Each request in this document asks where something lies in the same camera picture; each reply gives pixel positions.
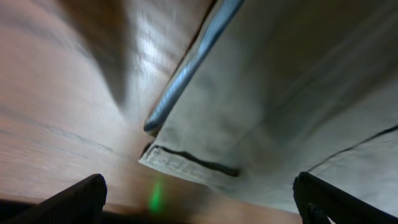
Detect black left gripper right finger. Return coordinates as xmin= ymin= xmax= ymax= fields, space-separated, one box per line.
xmin=293 ymin=172 xmax=397 ymax=224

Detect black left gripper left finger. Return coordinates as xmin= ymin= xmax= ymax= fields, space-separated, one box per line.
xmin=4 ymin=174 xmax=107 ymax=224

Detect khaki green shorts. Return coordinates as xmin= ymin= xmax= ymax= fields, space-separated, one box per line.
xmin=139 ymin=0 xmax=397 ymax=215

